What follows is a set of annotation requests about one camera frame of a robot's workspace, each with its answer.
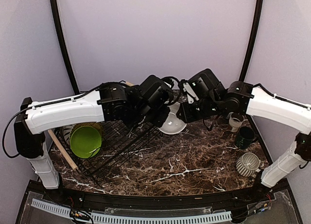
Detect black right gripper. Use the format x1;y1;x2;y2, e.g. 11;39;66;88
177;95;223;122

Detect beige patterned bowl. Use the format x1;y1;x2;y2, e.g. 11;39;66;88
158;102;187;135

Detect yellow ribbed plate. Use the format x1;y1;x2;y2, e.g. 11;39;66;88
69;122;103;137

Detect white steel tumbler cup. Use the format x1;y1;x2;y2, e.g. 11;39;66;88
228;113;245;133

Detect dark green mug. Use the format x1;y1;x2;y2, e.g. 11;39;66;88
234;126;258;150

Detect black white striped plate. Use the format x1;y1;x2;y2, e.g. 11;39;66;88
63;125;74;145

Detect striped round mug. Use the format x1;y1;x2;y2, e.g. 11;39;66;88
236;153;261;177

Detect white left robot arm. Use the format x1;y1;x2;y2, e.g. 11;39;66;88
9;75;173;203

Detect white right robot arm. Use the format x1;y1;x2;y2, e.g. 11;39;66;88
177;69;311;202

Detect bright green plate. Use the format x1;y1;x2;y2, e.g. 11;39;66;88
69;125;102;159

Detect black wire dish rack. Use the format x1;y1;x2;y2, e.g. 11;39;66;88
56;121;163;184

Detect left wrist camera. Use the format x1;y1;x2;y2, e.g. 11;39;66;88
161;76;180;98

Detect wooden rack handle near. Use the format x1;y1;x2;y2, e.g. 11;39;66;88
48;129;78;171

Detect black front rail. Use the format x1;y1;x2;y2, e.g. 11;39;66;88
39;187;268;210

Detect black frame post left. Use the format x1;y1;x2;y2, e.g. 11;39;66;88
50;0;80;95

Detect black frame post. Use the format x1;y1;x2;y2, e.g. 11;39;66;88
239;0;264;82
50;0;80;95

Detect white slotted cable duct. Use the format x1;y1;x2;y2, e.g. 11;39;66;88
31;198;232;224

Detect black frame post right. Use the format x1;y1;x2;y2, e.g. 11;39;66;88
239;0;264;82

